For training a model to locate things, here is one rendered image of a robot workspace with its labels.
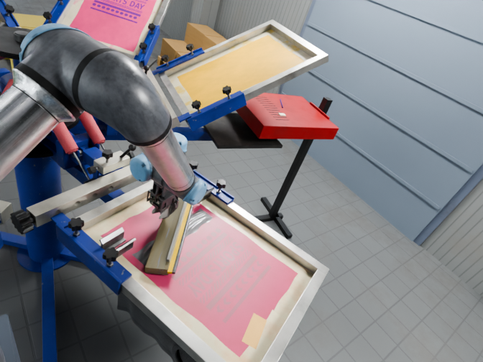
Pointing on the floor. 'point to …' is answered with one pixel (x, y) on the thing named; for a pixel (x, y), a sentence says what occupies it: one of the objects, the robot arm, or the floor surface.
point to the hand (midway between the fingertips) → (164, 215)
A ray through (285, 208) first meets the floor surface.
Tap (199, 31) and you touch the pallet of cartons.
